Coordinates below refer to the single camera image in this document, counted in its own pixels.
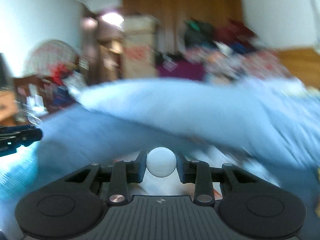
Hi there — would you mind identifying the brown wooden door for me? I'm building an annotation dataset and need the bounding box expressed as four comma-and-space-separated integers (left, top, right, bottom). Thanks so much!
80, 5, 123, 85

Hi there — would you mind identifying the wooden headboard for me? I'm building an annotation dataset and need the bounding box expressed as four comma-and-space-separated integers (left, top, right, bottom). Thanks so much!
278, 47, 320, 89

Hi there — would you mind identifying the red dotted pillow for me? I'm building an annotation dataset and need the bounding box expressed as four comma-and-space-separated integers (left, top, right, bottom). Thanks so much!
204, 49, 292, 81

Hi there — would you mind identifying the light blue duvet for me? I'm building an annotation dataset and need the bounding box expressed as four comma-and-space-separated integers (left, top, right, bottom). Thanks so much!
0, 77, 320, 196

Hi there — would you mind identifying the white round bottle cap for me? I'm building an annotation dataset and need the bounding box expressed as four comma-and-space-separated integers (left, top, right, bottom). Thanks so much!
146, 147, 177, 178

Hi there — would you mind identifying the red printed cardboard box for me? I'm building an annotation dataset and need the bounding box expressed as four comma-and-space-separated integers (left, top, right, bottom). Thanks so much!
121, 15, 157, 79

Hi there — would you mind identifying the dark red clothes pile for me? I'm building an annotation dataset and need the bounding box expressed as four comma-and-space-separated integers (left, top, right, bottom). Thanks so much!
214, 19, 256, 46

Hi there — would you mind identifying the striped fabric chair back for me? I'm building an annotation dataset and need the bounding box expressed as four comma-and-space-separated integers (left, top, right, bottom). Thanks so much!
22, 39, 78, 76

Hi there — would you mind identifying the black plastic bag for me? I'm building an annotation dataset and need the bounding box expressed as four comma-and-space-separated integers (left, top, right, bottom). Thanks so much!
184, 20, 215, 48

